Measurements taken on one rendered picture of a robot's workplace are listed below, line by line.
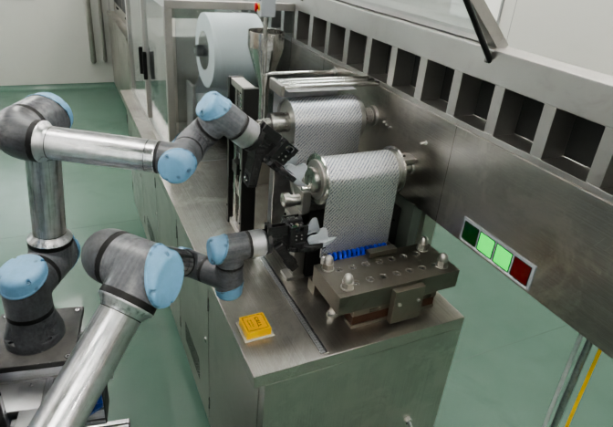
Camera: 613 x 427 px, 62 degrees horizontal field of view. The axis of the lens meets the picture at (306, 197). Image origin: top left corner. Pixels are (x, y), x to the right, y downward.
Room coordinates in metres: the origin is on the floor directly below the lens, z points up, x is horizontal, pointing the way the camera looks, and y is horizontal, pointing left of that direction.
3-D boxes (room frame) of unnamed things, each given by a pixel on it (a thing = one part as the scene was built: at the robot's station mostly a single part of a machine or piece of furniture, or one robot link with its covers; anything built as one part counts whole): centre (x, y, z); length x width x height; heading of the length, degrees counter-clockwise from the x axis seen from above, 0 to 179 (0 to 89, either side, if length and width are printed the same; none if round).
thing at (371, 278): (1.23, -0.25, 1.00); 0.40 x 0.16 x 0.06; 117
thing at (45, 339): (1.05, 0.71, 0.87); 0.15 x 0.15 x 0.10
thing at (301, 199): (1.33, 0.03, 1.05); 0.06 x 0.05 x 0.31; 117
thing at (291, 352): (2.17, 0.37, 0.88); 2.52 x 0.66 x 0.04; 27
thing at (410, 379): (2.17, 0.36, 0.43); 2.52 x 0.64 x 0.86; 27
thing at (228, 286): (1.14, 0.21, 1.01); 0.11 x 0.08 x 0.11; 67
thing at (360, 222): (1.31, -0.16, 1.11); 0.23 x 0.01 x 0.18; 117
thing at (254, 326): (1.06, 0.11, 0.91); 0.07 x 0.07 x 0.02; 27
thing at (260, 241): (1.17, 0.12, 1.11); 0.08 x 0.05 x 0.08; 27
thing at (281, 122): (1.52, 0.11, 1.33); 0.06 x 0.06 x 0.06; 27
